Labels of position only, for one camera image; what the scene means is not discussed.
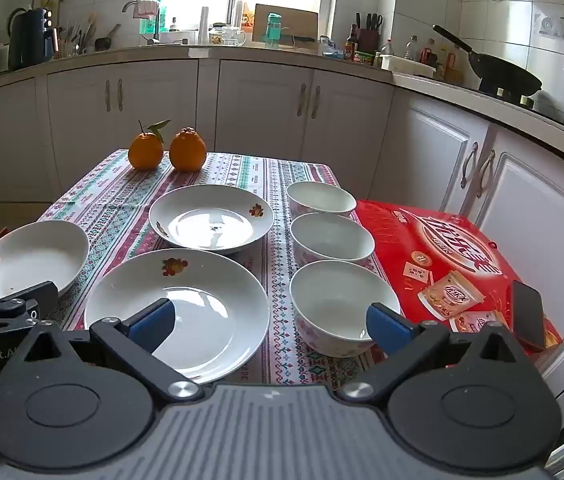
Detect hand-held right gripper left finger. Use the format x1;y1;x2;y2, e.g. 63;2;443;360
22;298;200;403

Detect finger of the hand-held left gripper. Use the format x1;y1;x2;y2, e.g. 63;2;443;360
0;281;59;333

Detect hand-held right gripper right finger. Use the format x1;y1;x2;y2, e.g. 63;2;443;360
337;302;535;403

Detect white plate with fruit print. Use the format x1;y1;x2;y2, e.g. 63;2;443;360
0;220;91;304
149;184;275;255
84;248;271;385

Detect white bowl with pink flowers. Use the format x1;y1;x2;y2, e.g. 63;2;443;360
290;213;376;267
290;260;402;359
286;181;358;220

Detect red gift box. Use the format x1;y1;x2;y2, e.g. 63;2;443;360
357;200;562;353

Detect black smartphone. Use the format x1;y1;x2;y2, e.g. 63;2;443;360
512;280;547;352

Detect orange with stem and leaf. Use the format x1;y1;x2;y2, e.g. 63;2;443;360
128;120;171;170

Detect orange without leaf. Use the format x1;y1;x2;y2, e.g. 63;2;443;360
169;127;207;173

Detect patterned tablecloth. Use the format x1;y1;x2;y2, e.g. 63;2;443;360
37;149;403;393

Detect white kitchen base cabinets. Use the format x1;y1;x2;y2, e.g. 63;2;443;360
0;57;564;461

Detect utensil holder with utensils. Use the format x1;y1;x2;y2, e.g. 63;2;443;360
59;14;97;59

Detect dark blue kitchen appliance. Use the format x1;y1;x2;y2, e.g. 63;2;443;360
8;7;61;71

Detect white plastic tray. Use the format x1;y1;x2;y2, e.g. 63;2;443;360
379;54;437;80

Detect black wok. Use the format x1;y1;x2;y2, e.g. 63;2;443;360
432;25;543;97

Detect dark sauce bottle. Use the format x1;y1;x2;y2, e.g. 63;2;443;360
344;24;359;62

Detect white kitchen countertop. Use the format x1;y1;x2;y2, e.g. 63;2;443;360
0;42;564;176

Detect knife block with knives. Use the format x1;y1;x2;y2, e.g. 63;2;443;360
355;12;384;55

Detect metal faucet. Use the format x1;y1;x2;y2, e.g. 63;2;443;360
122;0;161;44

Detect teal water bottle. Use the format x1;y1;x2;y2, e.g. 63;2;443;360
265;12;283;50

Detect wooden cutting board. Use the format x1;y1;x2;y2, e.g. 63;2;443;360
253;4;319;44

